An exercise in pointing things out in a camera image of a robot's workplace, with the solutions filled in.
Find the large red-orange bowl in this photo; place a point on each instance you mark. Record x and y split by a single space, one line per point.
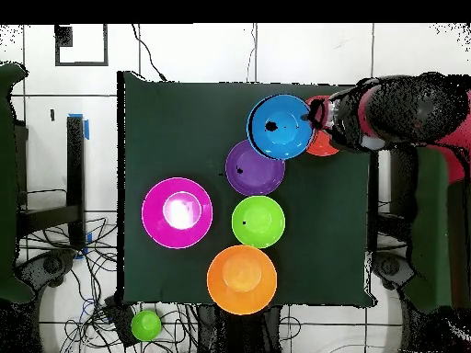
324 145

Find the blue bowl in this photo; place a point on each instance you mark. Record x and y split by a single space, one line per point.
283 136

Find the purple bowl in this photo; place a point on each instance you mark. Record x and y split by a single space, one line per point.
254 174

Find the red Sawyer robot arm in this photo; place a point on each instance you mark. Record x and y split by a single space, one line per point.
412 110

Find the dark green table cloth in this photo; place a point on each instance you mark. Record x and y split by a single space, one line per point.
184 125

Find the green covered side table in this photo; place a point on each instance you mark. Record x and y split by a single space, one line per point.
6 184
434 235

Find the large light orange bowl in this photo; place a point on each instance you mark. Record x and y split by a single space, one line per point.
243 279

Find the large magenta bowl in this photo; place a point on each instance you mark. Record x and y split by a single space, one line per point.
158 213

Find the black metal stand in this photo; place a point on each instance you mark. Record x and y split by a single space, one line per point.
76 184

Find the small green round bowl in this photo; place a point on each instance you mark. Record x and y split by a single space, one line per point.
146 325

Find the black square floor frame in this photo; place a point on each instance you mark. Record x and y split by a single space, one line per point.
65 35

